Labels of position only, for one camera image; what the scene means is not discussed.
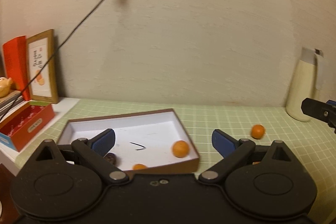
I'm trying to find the black power cable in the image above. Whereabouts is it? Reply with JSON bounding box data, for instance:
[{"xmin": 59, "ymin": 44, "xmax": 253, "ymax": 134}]
[{"xmin": 0, "ymin": 0, "xmax": 129, "ymax": 123}]

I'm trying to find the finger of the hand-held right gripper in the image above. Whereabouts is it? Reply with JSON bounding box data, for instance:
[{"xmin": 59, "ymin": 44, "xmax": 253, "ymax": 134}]
[{"xmin": 301, "ymin": 98, "xmax": 336, "ymax": 134}]

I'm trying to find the red upright box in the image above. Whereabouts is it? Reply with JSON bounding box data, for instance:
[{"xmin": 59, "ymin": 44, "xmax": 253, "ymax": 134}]
[{"xmin": 3, "ymin": 35, "xmax": 30, "ymax": 102}]

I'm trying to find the wooden picture frame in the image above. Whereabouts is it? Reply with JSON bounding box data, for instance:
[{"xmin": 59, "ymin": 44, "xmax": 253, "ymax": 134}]
[{"xmin": 26, "ymin": 29, "xmax": 59, "ymax": 104}]

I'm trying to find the grey book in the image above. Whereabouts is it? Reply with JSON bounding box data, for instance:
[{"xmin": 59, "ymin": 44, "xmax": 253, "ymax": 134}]
[{"xmin": 0, "ymin": 90, "xmax": 24, "ymax": 109}]

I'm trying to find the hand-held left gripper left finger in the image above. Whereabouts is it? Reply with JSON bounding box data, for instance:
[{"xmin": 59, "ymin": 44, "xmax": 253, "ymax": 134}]
[{"xmin": 24, "ymin": 128, "xmax": 130, "ymax": 185}]

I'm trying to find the stack of books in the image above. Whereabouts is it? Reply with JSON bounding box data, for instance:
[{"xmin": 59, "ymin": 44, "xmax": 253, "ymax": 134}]
[{"xmin": 0, "ymin": 98, "xmax": 28, "ymax": 124}]

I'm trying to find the green checked tablecloth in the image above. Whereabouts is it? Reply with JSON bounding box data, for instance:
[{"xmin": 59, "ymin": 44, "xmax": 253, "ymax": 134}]
[{"xmin": 16, "ymin": 97, "xmax": 336, "ymax": 224}]

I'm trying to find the yellow plush bear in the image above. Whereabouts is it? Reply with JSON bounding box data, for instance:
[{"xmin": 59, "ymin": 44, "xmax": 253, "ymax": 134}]
[{"xmin": 0, "ymin": 77, "xmax": 12, "ymax": 98}]

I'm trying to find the brown cardboard box white inside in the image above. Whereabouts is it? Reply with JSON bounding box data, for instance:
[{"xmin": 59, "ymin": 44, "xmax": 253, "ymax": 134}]
[{"xmin": 57, "ymin": 109, "xmax": 200, "ymax": 175}]

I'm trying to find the dark brown dried fruit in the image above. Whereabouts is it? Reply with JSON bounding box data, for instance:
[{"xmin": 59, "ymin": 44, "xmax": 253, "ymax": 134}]
[{"xmin": 104, "ymin": 153, "xmax": 118, "ymax": 165}]

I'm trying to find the red patterned flat box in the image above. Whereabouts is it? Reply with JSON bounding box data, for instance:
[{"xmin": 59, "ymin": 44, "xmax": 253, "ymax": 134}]
[{"xmin": 0, "ymin": 101, "xmax": 55, "ymax": 152}]

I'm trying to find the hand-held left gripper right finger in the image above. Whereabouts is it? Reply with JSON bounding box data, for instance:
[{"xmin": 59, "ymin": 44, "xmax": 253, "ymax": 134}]
[{"xmin": 198, "ymin": 129, "xmax": 302, "ymax": 185}]

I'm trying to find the cream thermos jug grey lid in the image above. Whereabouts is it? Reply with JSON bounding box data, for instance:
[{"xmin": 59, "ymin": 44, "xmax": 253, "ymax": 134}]
[{"xmin": 286, "ymin": 47, "xmax": 326, "ymax": 122}]

